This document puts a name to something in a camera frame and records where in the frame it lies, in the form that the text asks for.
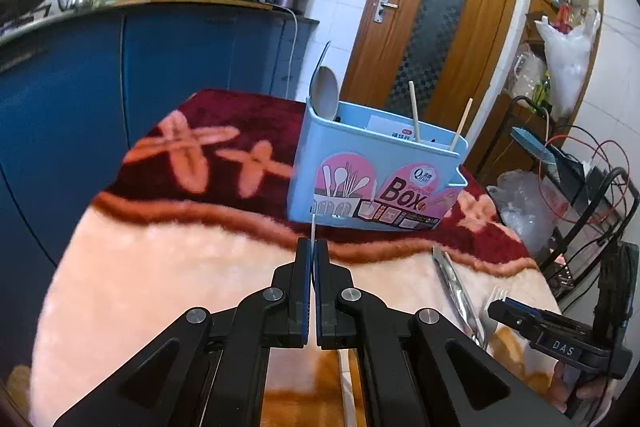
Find wooden chopstick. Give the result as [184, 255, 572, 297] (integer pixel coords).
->
[449, 98, 473, 152]
[408, 80, 421, 143]

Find black wire rack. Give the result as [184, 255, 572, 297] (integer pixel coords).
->
[466, 96, 639, 306]

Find wooden shelf niche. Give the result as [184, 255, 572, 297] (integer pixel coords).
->
[499, 0, 606, 128]

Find red cable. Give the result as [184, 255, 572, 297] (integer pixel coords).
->
[537, 133, 633, 223]

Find plush floral blanket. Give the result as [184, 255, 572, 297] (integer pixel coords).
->
[29, 89, 558, 426]

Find clear plastic bag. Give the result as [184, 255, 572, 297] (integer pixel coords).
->
[487, 170, 570, 260]

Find blue lower cabinets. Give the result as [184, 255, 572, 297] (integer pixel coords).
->
[1, 2, 317, 374]

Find silver butter knife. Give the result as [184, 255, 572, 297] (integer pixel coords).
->
[432, 246, 487, 349]

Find beige plastic spoon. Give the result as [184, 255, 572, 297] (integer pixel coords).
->
[309, 65, 338, 120]

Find person's right hand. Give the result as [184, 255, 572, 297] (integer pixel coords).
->
[544, 362, 608, 413]

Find blue utensil holder box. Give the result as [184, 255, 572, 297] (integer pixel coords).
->
[286, 102, 469, 232]

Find white plastic bag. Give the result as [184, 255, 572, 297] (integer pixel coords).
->
[535, 9, 601, 120]

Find wooden door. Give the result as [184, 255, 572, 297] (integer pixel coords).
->
[341, 0, 516, 130]

